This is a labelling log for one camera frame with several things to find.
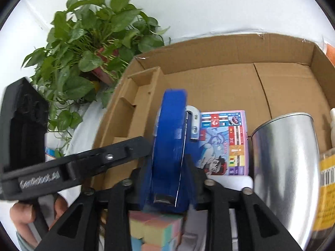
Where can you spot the blue and white packet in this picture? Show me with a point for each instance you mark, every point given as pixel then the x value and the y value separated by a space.
pixel 49 151

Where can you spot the person's left forearm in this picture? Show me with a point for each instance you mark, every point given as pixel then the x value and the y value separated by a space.
pixel 24 240

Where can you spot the pastel puzzle cube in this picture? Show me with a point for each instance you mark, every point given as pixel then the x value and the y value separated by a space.
pixel 157 230

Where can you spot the person's left hand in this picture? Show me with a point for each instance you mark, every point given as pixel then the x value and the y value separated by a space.
pixel 23 215

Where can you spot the white nozzle bottle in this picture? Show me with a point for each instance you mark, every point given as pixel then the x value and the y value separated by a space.
pixel 332 130

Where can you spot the brown cardboard box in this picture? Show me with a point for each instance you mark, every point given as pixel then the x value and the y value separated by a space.
pixel 222 83

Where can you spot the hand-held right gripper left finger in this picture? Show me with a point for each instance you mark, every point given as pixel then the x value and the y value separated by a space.
pixel 117 214

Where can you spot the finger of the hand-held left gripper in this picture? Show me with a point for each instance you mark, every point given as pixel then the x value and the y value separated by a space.
pixel 115 155

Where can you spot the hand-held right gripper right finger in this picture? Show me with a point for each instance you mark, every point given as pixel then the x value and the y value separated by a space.
pixel 218 209

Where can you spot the shiny metal cup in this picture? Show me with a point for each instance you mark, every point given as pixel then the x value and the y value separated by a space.
pixel 285 167

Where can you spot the colourful cartoon game box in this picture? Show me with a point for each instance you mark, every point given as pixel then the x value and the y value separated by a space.
pixel 222 146

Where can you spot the orange label bottle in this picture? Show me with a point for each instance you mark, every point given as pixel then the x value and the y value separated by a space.
pixel 330 53

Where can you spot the terracotta plant pot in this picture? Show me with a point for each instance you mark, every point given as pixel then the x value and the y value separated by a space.
pixel 103 70

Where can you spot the green leafy plant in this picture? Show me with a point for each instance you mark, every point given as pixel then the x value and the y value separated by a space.
pixel 86 31

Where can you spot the yellow label bottle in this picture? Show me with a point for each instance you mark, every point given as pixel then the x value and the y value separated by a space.
pixel 327 188

